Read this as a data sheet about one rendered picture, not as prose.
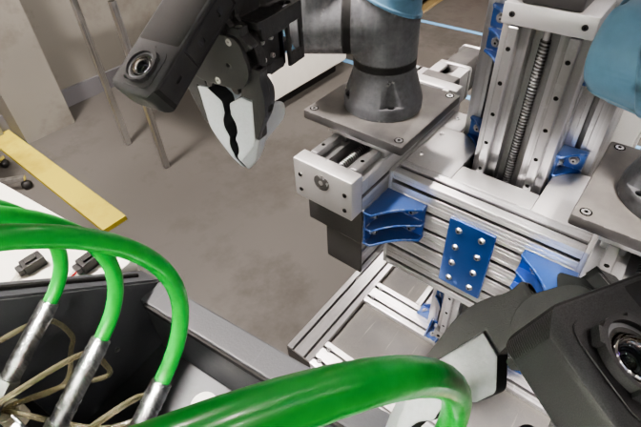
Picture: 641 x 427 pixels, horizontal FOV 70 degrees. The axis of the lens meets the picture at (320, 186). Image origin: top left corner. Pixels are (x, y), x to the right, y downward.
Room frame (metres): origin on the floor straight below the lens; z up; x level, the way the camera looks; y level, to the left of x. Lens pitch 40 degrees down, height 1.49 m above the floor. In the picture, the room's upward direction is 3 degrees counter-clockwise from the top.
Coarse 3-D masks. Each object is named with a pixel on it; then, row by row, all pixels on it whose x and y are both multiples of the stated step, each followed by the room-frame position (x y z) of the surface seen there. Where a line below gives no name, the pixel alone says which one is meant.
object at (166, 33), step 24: (168, 0) 0.35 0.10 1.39; (192, 0) 0.34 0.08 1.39; (216, 0) 0.34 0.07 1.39; (168, 24) 0.33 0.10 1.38; (192, 24) 0.32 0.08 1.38; (216, 24) 0.33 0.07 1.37; (144, 48) 0.32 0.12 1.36; (168, 48) 0.31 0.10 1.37; (192, 48) 0.31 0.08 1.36; (120, 72) 0.30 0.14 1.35; (144, 72) 0.29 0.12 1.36; (168, 72) 0.29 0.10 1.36; (192, 72) 0.31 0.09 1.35; (144, 96) 0.28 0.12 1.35; (168, 96) 0.29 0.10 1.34
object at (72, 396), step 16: (0, 208) 0.23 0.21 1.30; (16, 208) 0.24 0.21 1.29; (64, 224) 0.25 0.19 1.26; (96, 256) 0.26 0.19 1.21; (112, 256) 0.27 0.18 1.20; (112, 272) 0.26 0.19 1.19; (112, 288) 0.26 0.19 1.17; (112, 304) 0.25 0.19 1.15; (112, 320) 0.25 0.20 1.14; (96, 336) 0.24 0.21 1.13; (96, 352) 0.22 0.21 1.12; (80, 368) 0.21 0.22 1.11; (96, 368) 0.22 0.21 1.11; (80, 384) 0.20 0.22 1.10; (64, 400) 0.19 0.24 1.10; (80, 400) 0.20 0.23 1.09; (64, 416) 0.18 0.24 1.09
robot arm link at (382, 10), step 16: (352, 0) 0.76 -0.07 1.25; (368, 0) 0.74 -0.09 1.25; (384, 0) 0.73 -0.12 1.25; (400, 0) 0.73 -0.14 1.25; (416, 0) 0.74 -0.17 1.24; (352, 16) 0.74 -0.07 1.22; (368, 16) 0.74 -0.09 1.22; (384, 16) 0.73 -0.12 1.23; (400, 16) 0.73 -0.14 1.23; (416, 16) 0.74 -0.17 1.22; (352, 32) 0.74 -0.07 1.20; (368, 32) 0.73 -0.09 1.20; (384, 32) 0.73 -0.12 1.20; (400, 32) 0.73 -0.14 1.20; (416, 32) 0.75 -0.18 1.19; (352, 48) 0.74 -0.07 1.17; (368, 48) 0.74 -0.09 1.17; (384, 48) 0.73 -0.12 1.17; (400, 48) 0.73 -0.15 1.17; (416, 48) 0.75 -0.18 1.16; (368, 64) 0.74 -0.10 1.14; (384, 64) 0.73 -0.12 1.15; (400, 64) 0.73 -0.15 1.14
